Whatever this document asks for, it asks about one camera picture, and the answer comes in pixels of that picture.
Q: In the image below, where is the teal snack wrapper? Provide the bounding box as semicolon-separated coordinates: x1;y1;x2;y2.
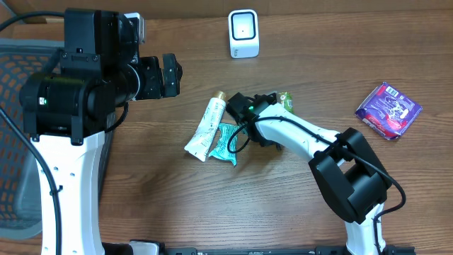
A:
208;123;239;166

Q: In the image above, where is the green juice pouch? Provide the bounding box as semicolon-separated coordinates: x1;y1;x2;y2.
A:
277;91;294;114

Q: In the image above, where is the white tube gold cap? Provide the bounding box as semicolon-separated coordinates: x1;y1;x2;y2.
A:
184;91;227;162

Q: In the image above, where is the purple pad package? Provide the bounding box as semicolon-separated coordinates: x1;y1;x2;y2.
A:
355;81;423;140

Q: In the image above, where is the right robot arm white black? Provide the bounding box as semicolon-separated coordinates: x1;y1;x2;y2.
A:
226;93;391;254

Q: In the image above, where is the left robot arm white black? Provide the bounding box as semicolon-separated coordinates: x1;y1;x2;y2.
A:
20;9;183;254

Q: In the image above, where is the white barcode scanner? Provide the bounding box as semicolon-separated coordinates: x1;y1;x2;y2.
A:
228;9;260;59

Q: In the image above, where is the black mesh basket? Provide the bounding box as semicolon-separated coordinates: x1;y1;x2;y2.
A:
0;38;114;241

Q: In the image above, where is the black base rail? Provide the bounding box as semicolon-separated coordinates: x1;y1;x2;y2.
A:
151;245;417;255

